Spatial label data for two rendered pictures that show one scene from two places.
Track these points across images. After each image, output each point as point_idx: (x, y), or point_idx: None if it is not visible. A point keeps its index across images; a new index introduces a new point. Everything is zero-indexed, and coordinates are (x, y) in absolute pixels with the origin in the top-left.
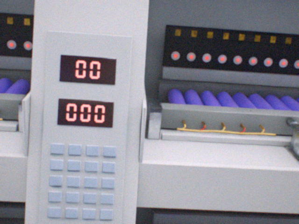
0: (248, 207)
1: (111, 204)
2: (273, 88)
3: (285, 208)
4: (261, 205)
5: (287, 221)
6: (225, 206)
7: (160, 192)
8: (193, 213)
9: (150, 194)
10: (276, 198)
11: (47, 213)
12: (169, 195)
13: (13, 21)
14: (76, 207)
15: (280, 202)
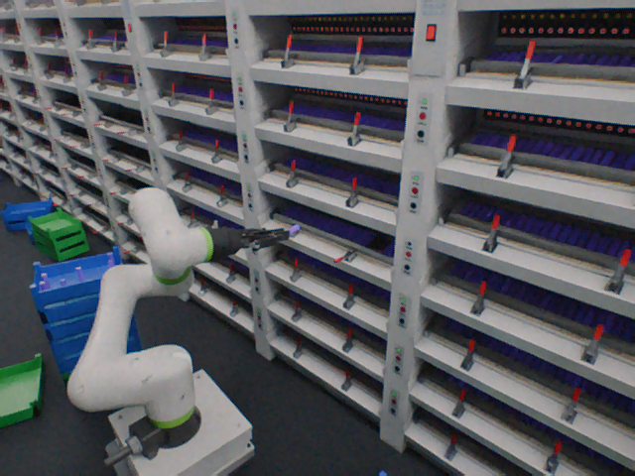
0: (505, 7)
1: (444, 7)
2: None
3: (523, 6)
4: (511, 5)
5: (579, 41)
6: (494, 7)
7: (466, 2)
8: (520, 37)
9: (462, 3)
10: (518, 1)
11: (422, 13)
12: (470, 3)
13: None
14: (432, 10)
15: (520, 3)
